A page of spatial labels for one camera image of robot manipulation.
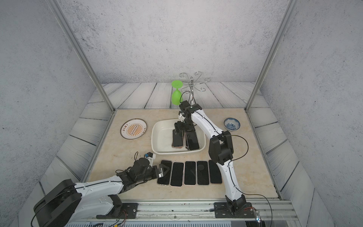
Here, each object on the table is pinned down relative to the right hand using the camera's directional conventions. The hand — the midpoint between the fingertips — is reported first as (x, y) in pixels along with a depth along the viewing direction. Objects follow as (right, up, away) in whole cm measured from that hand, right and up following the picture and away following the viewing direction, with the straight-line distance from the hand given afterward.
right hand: (180, 132), depth 92 cm
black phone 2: (+21, -24, -7) cm, 33 cm away
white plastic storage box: (-14, -3, +13) cm, 19 cm away
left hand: (-8, -23, -9) cm, 26 cm away
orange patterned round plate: (-36, +1, +16) cm, 39 cm away
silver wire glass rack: (+6, +29, +3) cm, 30 cm away
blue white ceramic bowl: (+38, +4, +16) cm, 42 cm away
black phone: (+14, -25, -7) cm, 29 cm away
